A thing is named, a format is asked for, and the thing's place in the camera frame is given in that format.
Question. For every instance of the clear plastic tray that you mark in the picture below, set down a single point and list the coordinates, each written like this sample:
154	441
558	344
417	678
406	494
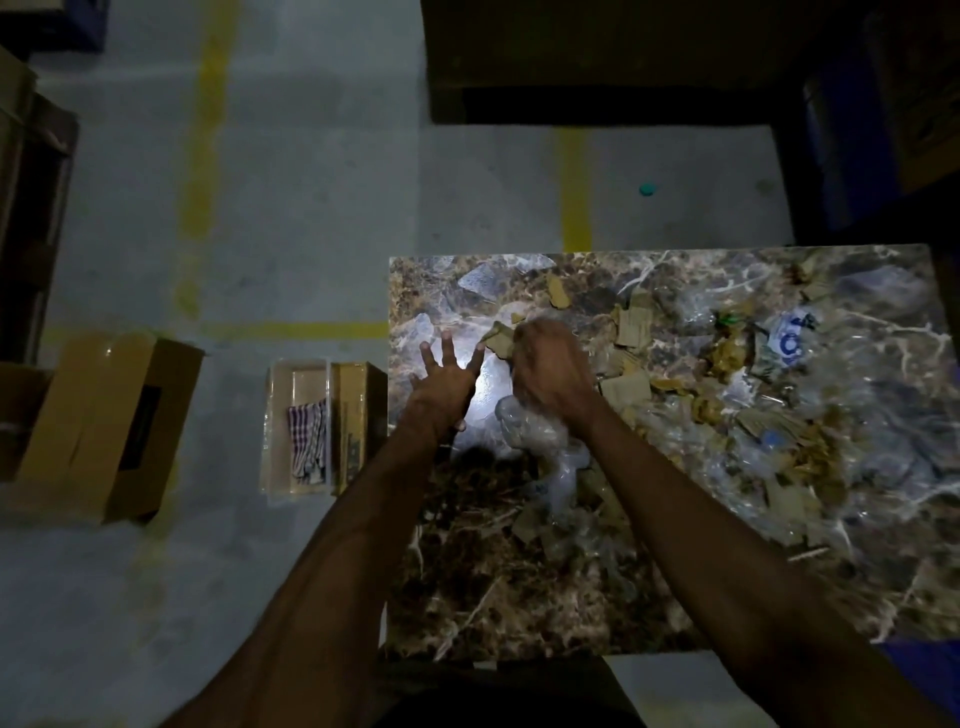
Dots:
296	427

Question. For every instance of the person's right forearm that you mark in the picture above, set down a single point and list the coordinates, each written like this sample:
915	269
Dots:
739	577

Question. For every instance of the large dark cardboard box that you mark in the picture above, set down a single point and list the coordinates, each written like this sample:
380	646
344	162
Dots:
607	60

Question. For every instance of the person's left forearm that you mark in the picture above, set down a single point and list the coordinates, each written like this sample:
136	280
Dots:
322	570

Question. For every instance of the person's left middle finger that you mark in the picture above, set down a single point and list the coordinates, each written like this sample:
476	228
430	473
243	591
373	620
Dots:
448	349

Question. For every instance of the checked cloth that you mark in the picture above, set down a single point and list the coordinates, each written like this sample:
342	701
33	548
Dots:
308	441

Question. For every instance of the person's dark shorts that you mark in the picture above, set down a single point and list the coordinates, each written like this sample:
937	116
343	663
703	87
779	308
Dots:
510	694

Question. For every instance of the person's right fingers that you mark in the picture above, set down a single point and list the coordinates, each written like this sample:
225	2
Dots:
525	352

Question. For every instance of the clear plastic wrap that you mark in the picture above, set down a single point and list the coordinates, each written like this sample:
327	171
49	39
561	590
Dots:
541	442

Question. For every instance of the small green scrap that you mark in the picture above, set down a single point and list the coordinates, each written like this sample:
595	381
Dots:
727	321

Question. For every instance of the person's left hand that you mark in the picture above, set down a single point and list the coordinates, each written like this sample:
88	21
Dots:
444	386

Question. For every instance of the person's right hand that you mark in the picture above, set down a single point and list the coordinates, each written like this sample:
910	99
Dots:
553	365

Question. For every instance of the teal bottle cap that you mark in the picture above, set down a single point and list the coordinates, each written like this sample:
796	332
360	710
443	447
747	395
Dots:
648	189

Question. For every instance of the open brown cardboard box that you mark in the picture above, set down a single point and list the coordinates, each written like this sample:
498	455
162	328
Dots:
101	427

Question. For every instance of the person's left little finger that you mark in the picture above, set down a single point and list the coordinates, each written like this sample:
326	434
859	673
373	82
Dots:
415	381

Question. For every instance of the narrow brown cardboard box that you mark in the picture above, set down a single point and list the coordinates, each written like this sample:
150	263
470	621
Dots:
358	424

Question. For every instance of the spread clear plastic sheets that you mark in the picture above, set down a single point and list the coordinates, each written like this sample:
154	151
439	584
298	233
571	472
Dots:
675	360

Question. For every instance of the pile of brown cardboard scraps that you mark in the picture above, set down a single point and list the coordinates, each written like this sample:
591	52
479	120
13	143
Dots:
720	405

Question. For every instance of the brown cardboard scrap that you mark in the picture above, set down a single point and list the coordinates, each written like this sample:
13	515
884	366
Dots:
498	339

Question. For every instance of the blue and white plastic wrapper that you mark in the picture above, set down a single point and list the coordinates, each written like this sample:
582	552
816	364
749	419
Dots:
789	342

